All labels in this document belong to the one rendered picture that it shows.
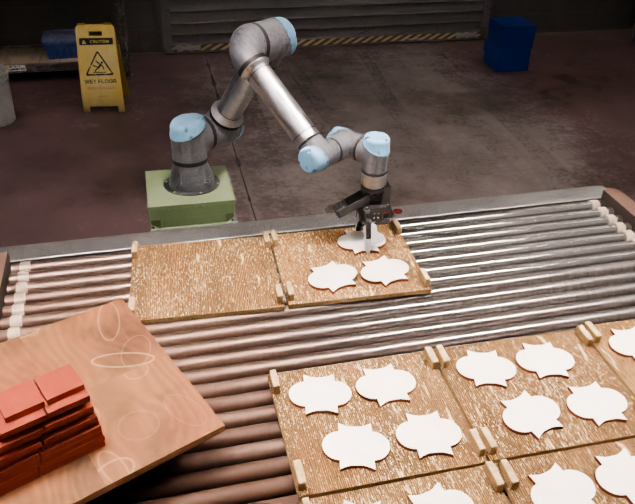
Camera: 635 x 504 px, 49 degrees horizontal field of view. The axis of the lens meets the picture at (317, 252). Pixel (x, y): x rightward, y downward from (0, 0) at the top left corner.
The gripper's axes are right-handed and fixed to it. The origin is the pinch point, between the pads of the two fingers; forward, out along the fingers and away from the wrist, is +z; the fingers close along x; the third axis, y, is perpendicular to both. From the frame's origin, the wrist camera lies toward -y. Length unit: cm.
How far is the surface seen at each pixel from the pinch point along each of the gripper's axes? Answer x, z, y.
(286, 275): -12.5, 0.6, -25.4
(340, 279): -18.3, -0.6, -11.0
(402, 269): -16.7, -0.6, 7.9
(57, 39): 417, 67, -137
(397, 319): -34.6, 2.2, 1.1
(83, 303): -13, 3, -82
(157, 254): 4, 1, -61
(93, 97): 334, 84, -108
